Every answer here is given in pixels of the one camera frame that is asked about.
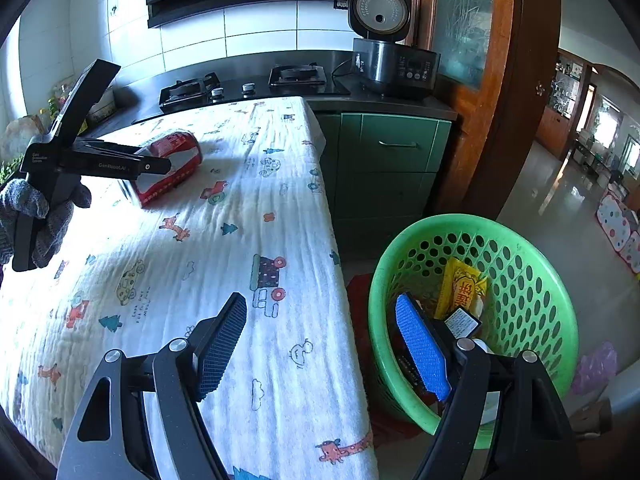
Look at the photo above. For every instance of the pink plastic bag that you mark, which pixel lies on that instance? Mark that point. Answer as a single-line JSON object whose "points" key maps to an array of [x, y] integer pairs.
{"points": [[595, 369]]}

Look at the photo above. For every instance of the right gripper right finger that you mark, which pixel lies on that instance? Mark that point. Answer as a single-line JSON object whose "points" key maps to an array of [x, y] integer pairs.
{"points": [[429, 343]]}

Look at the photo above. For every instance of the polka dot play tent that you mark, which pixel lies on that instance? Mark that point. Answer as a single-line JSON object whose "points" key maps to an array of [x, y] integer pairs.
{"points": [[621, 228]]}

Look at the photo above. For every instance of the condiment bottles cluster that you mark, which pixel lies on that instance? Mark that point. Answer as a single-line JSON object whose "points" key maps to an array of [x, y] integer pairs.
{"points": [[100, 111]]}

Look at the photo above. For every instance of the yellow snack bag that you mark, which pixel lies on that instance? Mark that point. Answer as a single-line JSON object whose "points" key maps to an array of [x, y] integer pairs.
{"points": [[464, 287]]}

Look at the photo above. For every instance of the black rice cooker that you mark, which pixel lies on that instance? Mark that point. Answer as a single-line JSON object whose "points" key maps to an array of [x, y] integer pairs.
{"points": [[380, 58]]}

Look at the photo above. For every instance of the black gas stove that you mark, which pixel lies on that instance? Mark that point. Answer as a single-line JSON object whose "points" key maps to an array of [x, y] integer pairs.
{"points": [[283, 80]]}

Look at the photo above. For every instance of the black narrow snack packet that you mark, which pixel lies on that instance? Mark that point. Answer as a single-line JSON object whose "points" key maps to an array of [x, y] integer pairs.
{"points": [[462, 324]]}

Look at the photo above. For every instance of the wooden glass door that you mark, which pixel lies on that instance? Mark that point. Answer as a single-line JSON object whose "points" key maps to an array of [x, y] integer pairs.
{"points": [[496, 65]]}

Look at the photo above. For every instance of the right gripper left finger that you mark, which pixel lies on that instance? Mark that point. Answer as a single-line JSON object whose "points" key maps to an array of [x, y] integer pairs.
{"points": [[212, 342]]}

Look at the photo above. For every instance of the grey gloved left hand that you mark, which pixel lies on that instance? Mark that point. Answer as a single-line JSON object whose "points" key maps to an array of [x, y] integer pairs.
{"points": [[19, 197]]}

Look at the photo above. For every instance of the printed white tablecloth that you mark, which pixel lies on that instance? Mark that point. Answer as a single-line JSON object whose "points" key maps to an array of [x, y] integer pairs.
{"points": [[253, 219]]}

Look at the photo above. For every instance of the green plastic waste basket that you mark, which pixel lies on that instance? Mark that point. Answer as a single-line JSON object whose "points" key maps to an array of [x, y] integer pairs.
{"points": [[527, 305]]}

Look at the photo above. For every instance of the green kitchen cabinet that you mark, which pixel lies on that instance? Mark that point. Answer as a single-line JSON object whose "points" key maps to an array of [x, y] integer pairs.
{"points": [[378, 172]]}

